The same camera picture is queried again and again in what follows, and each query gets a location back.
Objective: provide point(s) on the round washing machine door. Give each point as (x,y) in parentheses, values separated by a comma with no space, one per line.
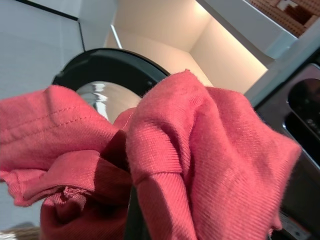
(105,62)

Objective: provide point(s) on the pale woven laundry basket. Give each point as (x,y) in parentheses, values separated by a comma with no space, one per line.
(22,232)

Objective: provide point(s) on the grey washing machine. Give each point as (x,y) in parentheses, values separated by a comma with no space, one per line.
(300,175)

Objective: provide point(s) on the brown woven storage basket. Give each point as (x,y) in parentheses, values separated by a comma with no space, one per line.
(287,12)

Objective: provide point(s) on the white counter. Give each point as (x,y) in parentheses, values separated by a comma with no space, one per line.
(250,27)

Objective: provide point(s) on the pale wooden cabinet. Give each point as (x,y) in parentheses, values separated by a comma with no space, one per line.
(162,32)

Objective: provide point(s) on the orange red shirt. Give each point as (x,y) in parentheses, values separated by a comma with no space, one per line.
(200,150)

